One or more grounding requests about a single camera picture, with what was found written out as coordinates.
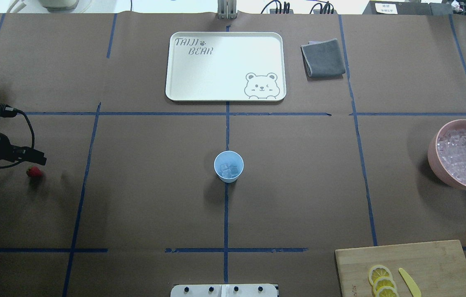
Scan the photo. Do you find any wooden cutting board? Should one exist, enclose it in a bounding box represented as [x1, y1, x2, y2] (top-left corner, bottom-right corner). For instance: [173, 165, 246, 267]
[335, 240, 466, 297]

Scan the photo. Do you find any lemon slice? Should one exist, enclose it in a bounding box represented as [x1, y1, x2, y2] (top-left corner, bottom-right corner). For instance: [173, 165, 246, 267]
[372, 278, 397, 295]
[375, 286, 399, 297]
[367, 264, 393, 286]

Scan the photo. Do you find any white bear tray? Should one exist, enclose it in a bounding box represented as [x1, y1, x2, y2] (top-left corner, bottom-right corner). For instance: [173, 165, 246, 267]
[165, 32, 287, 102]

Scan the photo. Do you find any grey folded cloth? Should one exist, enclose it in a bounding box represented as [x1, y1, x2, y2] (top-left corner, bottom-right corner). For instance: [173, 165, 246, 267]
[300, 39, 346, 78]

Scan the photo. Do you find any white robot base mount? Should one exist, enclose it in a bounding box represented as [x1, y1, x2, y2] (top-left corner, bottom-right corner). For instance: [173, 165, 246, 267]
[170, 283, 279, 297]

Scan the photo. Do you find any clear ice cube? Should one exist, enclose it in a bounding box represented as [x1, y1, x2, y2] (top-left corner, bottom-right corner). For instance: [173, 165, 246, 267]
[218, 163, 240, 179]

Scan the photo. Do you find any red strawberry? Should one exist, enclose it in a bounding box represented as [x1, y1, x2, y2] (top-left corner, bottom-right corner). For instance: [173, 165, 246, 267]
[26, 166, 44, 178]

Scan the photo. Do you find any light blue paper cup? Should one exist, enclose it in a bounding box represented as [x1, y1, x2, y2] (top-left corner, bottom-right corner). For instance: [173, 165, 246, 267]
[213, 151, 244, 184]

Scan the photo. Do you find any yellow plastic knife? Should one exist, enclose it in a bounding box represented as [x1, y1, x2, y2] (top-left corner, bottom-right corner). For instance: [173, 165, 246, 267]
[398, 268, 422, 297]

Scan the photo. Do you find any pink bowl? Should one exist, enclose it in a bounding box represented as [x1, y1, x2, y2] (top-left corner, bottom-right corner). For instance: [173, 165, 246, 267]
[427, 120, 466, 191]

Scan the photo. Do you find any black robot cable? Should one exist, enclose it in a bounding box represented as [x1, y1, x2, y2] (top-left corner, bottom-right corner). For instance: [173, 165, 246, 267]
[0, 108, 36, 170]

